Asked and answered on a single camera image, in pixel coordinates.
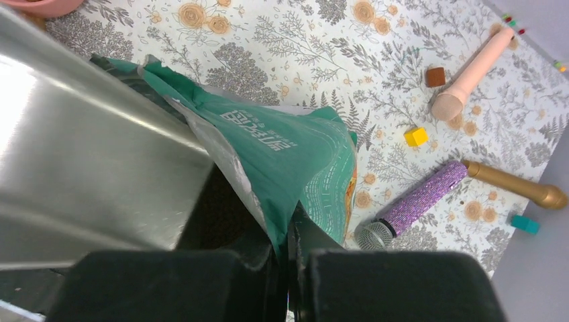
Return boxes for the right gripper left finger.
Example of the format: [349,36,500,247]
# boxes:
[46,225,285,321]

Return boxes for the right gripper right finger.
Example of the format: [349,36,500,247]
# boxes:
[288,205,507,321]

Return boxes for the green silver pet food bag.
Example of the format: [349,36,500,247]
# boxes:
[91,55,358,247]

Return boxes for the metal scissors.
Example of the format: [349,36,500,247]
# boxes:
[1,7,213,270]

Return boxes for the purple glitter microphone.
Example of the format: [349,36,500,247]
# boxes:
[354,160,467,251]

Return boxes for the yellow small block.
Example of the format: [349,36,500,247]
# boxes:
[404,127,429,147]

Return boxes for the teal small block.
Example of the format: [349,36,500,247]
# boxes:
[511,215,540,235]

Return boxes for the pink cylinder toy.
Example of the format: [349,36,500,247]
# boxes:
[431,28,515,121]

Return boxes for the floral table mat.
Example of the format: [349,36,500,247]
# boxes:
[46,1,568,248]

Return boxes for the brown small block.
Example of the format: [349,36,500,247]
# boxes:
[425,67,446,88]

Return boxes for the gold microphone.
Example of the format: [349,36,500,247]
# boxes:
[462,160,568,210]

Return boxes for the pink scoop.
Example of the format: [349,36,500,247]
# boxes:
[1,0,84,18]

